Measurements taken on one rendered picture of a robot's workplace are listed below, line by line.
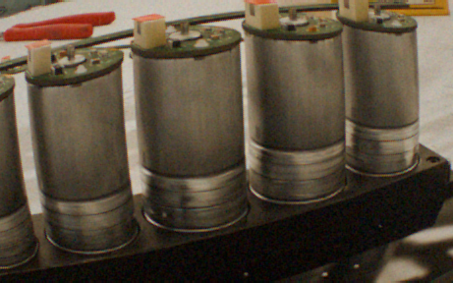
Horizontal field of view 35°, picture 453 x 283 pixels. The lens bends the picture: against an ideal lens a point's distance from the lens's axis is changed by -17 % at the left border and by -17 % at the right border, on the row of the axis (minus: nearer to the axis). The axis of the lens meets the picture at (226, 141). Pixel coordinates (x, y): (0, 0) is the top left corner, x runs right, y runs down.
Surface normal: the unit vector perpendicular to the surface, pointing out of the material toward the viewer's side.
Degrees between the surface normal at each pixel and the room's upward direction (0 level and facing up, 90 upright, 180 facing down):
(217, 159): 90
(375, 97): 90
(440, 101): 0
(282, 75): 90
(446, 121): 0
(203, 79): 90
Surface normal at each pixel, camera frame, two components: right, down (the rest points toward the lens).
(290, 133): -0.20, 0.37
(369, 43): -0.45, 0.34
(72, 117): 0.15, 0.35
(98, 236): 0.40, 0.32
